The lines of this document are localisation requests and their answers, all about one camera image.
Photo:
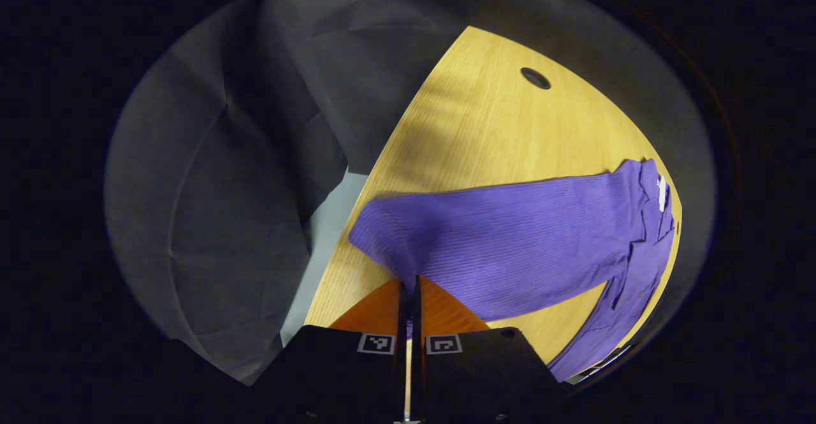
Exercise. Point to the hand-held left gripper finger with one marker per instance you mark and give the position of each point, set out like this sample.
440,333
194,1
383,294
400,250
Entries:
416,322
401,322

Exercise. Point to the purple knit shirt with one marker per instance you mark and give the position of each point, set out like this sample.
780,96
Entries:
510,245

